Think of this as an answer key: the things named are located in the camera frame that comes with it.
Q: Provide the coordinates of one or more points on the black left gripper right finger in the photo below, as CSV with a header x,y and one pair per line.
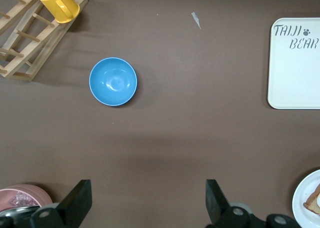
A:
x,y
220,210

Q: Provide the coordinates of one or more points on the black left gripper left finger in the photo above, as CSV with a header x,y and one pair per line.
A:
x,y
67,208

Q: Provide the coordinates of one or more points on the metal spoon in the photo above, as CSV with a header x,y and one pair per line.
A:
x,y
17,211

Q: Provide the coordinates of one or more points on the wooden peg drying rack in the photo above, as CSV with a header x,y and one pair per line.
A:
x,y
30,43

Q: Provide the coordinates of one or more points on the small white paper scrap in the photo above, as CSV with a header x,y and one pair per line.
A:
x,y
197,19

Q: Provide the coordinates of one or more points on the pink bowl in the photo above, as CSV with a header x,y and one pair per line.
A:
x,y
42,194

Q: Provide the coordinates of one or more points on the blue bowl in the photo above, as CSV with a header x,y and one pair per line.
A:
x,y
113,81

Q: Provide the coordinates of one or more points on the cream tray with bear print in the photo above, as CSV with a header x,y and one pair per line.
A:
x,y
295,75

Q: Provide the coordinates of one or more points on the clear crystal pieces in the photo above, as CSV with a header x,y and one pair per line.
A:
x,y
22,199

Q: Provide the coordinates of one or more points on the round white plate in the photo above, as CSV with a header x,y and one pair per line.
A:
x,y
303,203

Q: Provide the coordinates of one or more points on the yellow mug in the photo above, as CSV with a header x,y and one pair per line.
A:
x,y
58,3

